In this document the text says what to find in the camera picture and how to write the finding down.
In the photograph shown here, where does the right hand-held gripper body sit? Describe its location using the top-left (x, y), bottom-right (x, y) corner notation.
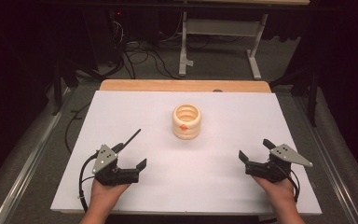
top-left (245, 143), bottom-right (314, 184)

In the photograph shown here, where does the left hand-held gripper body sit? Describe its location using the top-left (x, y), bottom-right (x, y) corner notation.
top-left (91, 144), bottom-right (140, 187)

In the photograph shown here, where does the cream ribbed pen holder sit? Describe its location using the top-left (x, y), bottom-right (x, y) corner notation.
top-left (172, 103), bottom-right (202, 141)

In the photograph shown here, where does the person's right hand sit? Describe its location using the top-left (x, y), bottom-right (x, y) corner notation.
top-left (251, 175), bottom-right (296, 210)

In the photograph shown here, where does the person's left hand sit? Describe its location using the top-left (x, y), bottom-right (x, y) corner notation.
top-left (88, 178), bottom-right (131, 213)

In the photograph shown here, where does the white board table cover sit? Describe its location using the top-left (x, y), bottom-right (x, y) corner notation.
top-left (49, 90), bottom-right (323, 217)

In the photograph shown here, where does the dark metal stand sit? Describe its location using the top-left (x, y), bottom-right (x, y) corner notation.
top-left (268, 66), bottom-right (322, 128)
top-left (51, 59), bottom-right (79, 117)

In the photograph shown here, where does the wooden table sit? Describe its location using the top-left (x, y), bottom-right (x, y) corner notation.
top-left (99, 78), bottom-right (273, 94)

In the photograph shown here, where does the dark box with red light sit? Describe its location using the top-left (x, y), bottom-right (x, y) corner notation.
top-left (82, 8), bottom-right (125, 66)

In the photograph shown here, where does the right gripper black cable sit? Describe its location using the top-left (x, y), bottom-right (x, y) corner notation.
top-left (279, 164), bottom-right (301, 203)

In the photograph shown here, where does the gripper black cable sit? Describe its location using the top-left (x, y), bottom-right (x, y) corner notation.
top-left (279, 164), bottom-right (301, 203)
top-left (77, 152), bottom-right (100, 214)

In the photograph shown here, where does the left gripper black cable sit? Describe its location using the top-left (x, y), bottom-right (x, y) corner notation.
top-left (77, 152), bottom-right (100, 214)

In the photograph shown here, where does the black floor cable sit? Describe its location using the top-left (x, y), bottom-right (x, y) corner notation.
top-left (63, 102), bottom-right (91, 155)

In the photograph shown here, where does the metal floor rail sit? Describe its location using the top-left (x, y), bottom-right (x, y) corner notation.
top-left (292, 92), bottom-right (358, 224)
top-left (0, 88), bottom-right (74, 224)

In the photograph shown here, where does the tangle of black floor cables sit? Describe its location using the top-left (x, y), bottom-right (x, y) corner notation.
top-left (105, 18), bottom-right (185, 80)

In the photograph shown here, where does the white metal desk frame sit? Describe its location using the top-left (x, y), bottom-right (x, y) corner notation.
top-left (178, 10), bottom-right (269, 81)

